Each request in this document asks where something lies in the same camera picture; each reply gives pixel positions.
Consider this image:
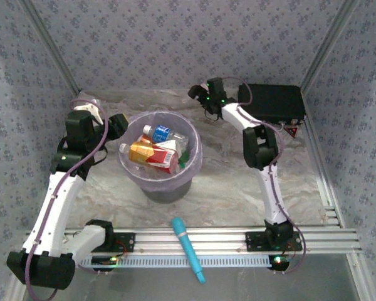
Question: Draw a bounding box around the black hard case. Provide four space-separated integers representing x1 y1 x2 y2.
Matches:
237 83 306 126

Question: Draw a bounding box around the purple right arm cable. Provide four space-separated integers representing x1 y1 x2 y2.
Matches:
221 77 307 275

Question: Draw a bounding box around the teal marker pen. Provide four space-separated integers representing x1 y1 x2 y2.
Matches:
171 216 206 285

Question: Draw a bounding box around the aluminium frame post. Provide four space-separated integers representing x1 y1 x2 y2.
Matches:
299 0 360 93
20 0 82 93

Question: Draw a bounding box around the orange bottle red label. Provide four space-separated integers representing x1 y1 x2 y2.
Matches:
118 140 180 175

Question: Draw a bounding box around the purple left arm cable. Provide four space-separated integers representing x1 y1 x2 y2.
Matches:
24 98 110 301

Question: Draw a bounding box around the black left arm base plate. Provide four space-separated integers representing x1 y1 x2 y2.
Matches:
87 232 136 253

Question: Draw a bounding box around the aluminium side rail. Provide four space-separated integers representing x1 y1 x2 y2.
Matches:
296 89 345 228

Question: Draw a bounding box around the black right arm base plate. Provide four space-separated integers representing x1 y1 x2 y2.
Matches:
245 230 303 251

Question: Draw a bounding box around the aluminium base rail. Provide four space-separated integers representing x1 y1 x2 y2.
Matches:
64 226 363 255

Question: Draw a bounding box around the slotted white cable duct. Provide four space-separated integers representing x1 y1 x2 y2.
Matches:
76 254 276 269

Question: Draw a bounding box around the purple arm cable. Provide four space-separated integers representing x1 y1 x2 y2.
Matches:
221 77 307 275
24 98 110 301

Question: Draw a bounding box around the clear bottle blue label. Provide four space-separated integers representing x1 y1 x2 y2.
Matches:
142 124 189 147

